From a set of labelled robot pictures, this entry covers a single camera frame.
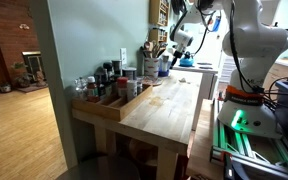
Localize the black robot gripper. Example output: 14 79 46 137
169 46 187 70

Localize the dark glass bottle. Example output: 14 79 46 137
96 68 107 100

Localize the red sauce bottle white cap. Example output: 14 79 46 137
86 75 100 103

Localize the clear glass bottle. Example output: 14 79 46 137
73 77 88 100

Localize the blue kettle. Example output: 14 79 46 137
179 51 196 68

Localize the metal ladle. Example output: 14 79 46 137
158 42 169 57

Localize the wooden spatula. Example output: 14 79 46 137
152 39 161 59

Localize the white red patterned utensil crock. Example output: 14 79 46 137
143 57 161 79

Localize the colourful patterned trivet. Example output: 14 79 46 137
138 75 165 87

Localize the wooden spoon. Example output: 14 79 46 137
144 41 154 52

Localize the white refrigerator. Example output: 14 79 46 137
183 13 232 68

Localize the small glass spice jar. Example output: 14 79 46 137
136 81 144 96

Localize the small black container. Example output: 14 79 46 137
122 67 138 81

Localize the white label spice jar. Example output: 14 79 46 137
126 79 139 102

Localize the red cap spice jar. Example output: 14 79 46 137
116 76 130 99

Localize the black grinder with silver band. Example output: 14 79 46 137
111 59 124 77

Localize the black pepper grinder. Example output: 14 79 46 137
102 61 115 80

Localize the wooden spice tray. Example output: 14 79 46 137
71 84 154 122

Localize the wooden robot platform board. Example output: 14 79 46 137
185 98 226 180

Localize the wooden bowl under table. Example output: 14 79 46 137
127 137 159 168

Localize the light wood drawer cabinet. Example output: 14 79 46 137
267 59 288 92

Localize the small brown figurine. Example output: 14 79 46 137
35 70 49 88

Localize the dark fireplace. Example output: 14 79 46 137
21 50 46 82

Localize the green potted plant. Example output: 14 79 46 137
10 61 36 89

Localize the small white pot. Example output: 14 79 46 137
0 81 13 94

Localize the wooden wall spice rack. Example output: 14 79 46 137
148 0 171 44

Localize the white wall outlet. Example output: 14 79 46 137
119 47 128 66

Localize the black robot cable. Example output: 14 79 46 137
195 0 262 94

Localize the aluminium rail frame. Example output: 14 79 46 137
209 98 288 179

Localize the black base cable bundle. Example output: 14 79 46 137
259 75 288 113

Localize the small wall ornament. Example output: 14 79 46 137
18 23 31 31

